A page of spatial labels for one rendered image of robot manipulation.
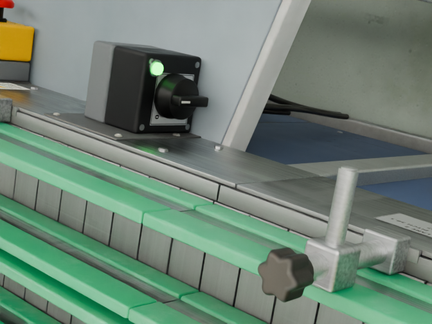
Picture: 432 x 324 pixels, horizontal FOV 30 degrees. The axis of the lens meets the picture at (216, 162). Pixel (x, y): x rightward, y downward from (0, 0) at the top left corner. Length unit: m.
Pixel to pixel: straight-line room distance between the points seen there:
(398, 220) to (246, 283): 0.13
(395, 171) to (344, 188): 0.41
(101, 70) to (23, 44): 0.23
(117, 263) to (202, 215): 0.11
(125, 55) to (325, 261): 0.38
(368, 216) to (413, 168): 0.31
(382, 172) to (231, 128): 0.17
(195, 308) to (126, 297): 0.05
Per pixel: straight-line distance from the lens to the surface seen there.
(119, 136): 0.75
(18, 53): 1.03
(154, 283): 0.67
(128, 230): 0.72
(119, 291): 0.64
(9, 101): 0.85
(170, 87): 0.77
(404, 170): 0.90
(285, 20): 0.78
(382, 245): 0.54
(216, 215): 0.61
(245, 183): 0.65
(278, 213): 0.61
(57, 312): 0.82
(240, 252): 0.53
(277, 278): 0.45
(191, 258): 0.67
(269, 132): 1.07
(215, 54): 0.82
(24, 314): 0.82
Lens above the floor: 1.36
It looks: 49 degrees down
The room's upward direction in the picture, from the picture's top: 94 degrees counter-clockwise
